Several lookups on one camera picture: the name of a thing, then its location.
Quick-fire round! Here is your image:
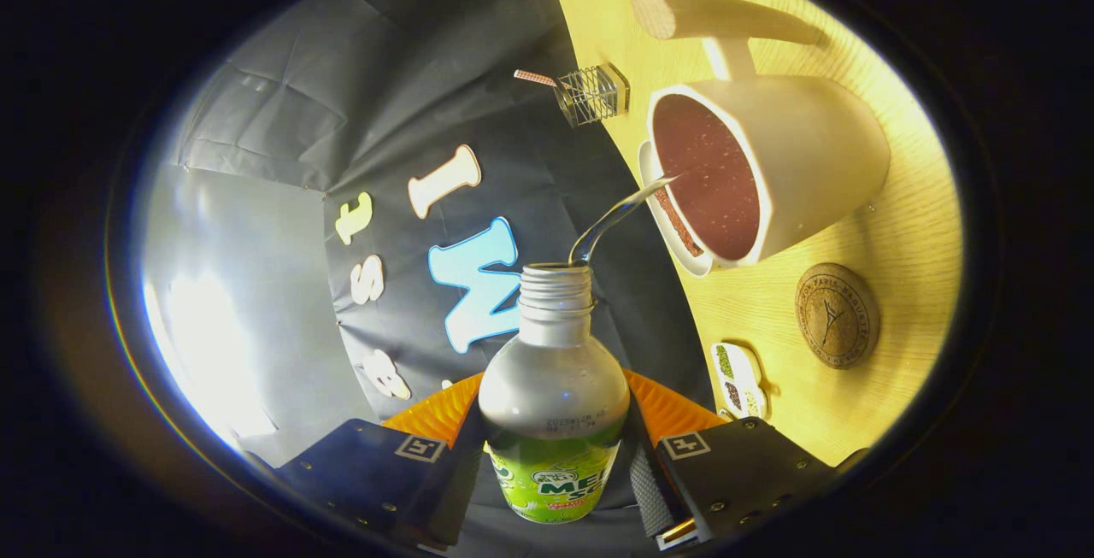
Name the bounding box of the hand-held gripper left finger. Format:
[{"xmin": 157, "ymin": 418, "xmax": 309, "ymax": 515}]
[{"xmin": 278, "ymin": 373, "xmax": 488, "ymax": 552}]

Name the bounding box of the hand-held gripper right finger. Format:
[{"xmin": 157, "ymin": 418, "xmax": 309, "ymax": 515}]
[{"xmin": 622, "ymin": 370, "xmax": 843, "ymax": 552}]

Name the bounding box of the silver green-label juice bottle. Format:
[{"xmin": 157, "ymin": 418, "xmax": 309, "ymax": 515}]
[{"xmin": 477, "ymin": 263, "xmax": 631, "ymax": 525}]

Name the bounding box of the round cork coaster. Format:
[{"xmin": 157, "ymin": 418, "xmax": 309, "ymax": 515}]
[{"xmin": 795, "ymin": 263, "xmax": 880, "ymax": 369}]

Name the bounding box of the clear juice stream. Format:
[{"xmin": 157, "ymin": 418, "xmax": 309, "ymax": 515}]
[{"xmin": 568, "ymin": 173, "xmax": 680, "ymax": 267}]

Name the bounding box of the white cup with wooden handle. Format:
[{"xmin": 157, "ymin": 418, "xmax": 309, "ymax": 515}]
[{"xmin": 631, "ymin": 0, "xmax": 892, "ymax": 269}]

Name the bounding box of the white divided bean dish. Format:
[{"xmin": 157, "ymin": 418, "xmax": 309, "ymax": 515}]
[{"xmin": 711, "ymin": 342, "xmax": 770, "ymax": 420}]

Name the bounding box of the brown meat strip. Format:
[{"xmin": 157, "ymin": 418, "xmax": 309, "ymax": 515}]
[{"xmin": 654, "ymin": 186, "xmax": 703, "ymax": 258}]

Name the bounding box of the white oval plate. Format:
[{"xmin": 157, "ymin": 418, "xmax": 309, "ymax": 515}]
[{"xmin": 638, "ymin": 141, "xmax": 715, "ymax": 278}]

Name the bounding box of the wooden table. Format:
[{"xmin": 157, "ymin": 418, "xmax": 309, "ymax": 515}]
[{"xmin": 534, "ymin": 0, "xmax": 965, "ymax": 467}]

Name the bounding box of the wire mesh holder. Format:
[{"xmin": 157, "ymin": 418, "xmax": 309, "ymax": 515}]
[{"xmin": 554, "ymin": 63, "xmax": 631, "ymax": 128}]

